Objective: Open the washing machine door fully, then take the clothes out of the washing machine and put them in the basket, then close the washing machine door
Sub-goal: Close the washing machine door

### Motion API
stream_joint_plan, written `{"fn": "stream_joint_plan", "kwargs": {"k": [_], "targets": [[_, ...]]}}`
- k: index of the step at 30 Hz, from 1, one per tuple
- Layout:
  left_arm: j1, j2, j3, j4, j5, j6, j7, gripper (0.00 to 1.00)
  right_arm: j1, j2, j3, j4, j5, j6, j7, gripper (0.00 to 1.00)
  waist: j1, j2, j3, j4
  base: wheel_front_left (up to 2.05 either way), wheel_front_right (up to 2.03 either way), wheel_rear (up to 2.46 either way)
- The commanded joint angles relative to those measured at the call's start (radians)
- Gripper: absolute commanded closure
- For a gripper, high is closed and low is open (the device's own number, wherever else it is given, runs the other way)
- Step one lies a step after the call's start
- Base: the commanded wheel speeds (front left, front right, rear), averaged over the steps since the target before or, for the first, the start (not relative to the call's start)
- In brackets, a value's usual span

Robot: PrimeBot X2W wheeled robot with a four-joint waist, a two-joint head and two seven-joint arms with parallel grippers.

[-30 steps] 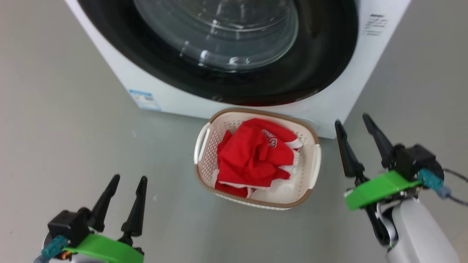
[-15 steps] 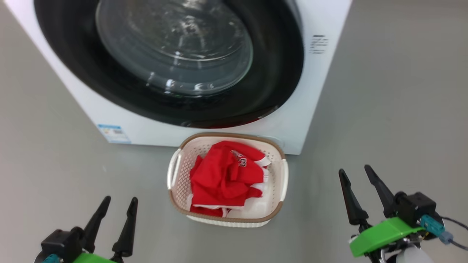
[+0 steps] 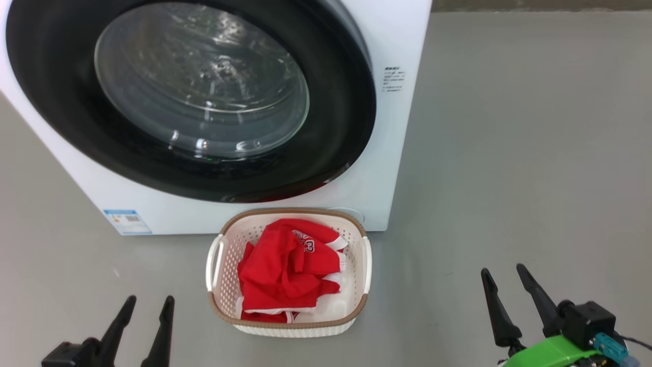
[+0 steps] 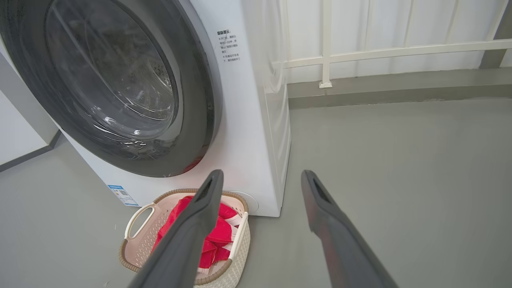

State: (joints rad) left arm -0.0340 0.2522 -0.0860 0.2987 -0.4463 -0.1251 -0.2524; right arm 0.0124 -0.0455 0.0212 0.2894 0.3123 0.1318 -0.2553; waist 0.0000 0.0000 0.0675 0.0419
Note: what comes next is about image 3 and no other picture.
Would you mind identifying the cream perforated laundry basket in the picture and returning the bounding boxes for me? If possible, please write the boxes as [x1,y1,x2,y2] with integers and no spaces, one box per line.
[206,208,372,338]

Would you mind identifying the red sports jersey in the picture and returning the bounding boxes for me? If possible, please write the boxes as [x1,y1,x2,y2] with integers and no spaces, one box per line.
[237,219,348,324]

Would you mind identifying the printed text warning label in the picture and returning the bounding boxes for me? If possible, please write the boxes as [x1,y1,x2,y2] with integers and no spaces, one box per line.
[383,66,406,92]

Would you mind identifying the black cable with teal connector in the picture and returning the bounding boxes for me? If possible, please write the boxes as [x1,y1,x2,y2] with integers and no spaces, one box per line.
[593,333,652,365]

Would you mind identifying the round black glass washer door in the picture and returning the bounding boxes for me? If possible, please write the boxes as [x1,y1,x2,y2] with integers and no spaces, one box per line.
[6,0,377,203]

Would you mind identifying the blue energy label sticker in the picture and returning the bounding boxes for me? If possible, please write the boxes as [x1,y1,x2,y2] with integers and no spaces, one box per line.
[103,209,152,235]

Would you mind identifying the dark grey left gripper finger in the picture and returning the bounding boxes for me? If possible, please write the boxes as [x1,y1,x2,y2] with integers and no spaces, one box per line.
[99,295,137,367]
[141,296,175,367]

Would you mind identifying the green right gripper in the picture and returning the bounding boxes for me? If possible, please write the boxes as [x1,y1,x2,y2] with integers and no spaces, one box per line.
[481,264,602,367]

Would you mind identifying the white washing machine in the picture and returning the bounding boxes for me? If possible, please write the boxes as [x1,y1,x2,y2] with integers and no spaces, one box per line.
[0,0,432,236]

